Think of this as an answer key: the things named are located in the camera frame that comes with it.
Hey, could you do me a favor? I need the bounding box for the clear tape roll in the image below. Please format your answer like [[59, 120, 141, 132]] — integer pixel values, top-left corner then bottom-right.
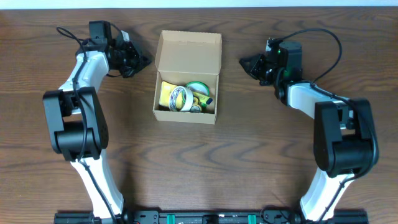
[[169, 86, 194, 112]]

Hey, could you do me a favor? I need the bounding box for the yellow sticky note pad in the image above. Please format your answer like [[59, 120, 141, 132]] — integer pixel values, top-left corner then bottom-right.
[[159, 81, 177, 107]]

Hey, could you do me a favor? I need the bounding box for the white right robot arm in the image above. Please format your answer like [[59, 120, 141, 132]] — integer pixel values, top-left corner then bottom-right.
[[239, 39, 379, 223]]

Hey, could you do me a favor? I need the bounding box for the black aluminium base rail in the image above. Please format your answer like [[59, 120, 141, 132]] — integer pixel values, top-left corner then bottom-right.
[[53, 209, 369, 224]]

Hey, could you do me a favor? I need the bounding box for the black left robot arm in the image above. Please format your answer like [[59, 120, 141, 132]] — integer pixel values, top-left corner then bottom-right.
[[42, 21, 150, 223]]

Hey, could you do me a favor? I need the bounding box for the green tape roll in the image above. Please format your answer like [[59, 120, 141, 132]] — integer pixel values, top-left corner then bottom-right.
[[185, 81, 210, 96]]

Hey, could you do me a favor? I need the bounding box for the yellow highlighter marker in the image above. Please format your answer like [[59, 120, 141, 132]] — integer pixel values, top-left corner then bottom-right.
[[193, 92, 213, 105]]

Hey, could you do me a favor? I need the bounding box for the cardboard box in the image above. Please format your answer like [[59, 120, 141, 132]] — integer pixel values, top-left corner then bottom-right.
[[152, 30, 222, 124]]

